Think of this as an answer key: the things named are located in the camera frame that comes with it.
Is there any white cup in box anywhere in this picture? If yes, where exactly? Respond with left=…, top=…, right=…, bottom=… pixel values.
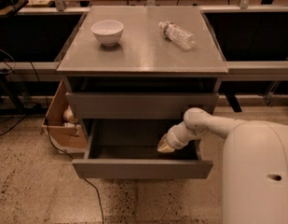
left=62, top=107, right=78, bottom=124

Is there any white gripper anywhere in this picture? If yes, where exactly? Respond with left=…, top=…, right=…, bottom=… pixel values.
left=157, top=122, right=191, bottom=153

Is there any open cardboard box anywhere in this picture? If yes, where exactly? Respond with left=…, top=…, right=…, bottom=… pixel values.
left=42, top=81, right=87, bottom=153

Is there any clear plastic water bottle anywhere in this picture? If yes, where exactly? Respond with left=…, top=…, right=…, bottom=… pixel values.
left=158, top=21, right=195, bottom=50

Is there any black floor cable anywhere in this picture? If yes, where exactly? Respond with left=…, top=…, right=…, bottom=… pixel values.
left=43, top=118, right=105, bottom=224

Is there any grey drawer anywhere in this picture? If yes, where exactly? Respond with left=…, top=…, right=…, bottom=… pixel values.
left=73, top=119, right=213, bottom=179
left=66, top=91, right=218, bottom=119

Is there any grey top drawer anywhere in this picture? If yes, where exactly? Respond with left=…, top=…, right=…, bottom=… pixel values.
left=66, top=91, right=218, bottom=119

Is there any grey metal rail frame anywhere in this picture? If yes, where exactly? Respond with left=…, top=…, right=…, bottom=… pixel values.
left=0, top=6, right=288, bottom=81

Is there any white ceramic bowl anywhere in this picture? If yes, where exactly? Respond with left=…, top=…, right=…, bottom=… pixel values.
left=91, top=20, right=124, bottom=47

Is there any grey drawer cabinet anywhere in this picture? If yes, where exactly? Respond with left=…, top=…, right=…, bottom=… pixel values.
left=58, top=7, right=227, bottom=119

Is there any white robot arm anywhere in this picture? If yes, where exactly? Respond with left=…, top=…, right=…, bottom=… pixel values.
left=158, top=107, right=288, bottom=224

